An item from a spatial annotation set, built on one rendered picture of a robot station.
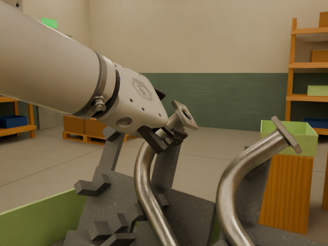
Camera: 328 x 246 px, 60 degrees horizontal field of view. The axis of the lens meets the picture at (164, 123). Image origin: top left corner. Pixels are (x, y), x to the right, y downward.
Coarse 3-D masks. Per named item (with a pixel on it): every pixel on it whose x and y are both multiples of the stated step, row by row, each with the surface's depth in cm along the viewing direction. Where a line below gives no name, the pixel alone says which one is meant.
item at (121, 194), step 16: (112, 128) 65; (112, 144) 66; (112, 160) 65; (96, 176) 66; (112, 176) 64; (128, 176) 61; (112, 192) 62; (128, 192) 60; (96, 208) 63; (112, 208) 61; (80, 224) 65; (128, 224) 57; (64, 240) 58; (80, 240) 56
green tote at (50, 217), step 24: (72, 192) 72; (0, 216) 59; (24, 216) 63; (48, 216) 67; (72, 216) 72; (216, 216) 59; (0, 240) 60; (24, 240) 64; (48, 240) 68; (216, 240) 60
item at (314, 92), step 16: (320, 16) 490; (304, 32) 492; (320, 32) 481; (288, 64) 510; (304, 64) 499; (320, 64) 489; (288, 80) 518; (288, 96) 522; (304, 96) 511; (320, 96) 500; (288, 112) 526; (320, 128) 511
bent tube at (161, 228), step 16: (176, 112) 49; (160, 128) 51; (176, 128) 50; (192, 128) 49; (144, 144) 52; (144, 160) 52; (144, 176) 51; (144, 192) 50; (144, 208) 49; (160, 208) 49; (160, 224) 47; (160, 240) 45; (176, 240) 46
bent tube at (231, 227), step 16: (256, 144) 43; (272, 144) 41; (288, 144) 41; (240, 160) 43; (256, 160) 42; (224, 176) 43; (240, 176) 43; (224, 192) 42; (224, 208) 41; (224, 224) 41; (240, 224) 41; (240, 240) 39
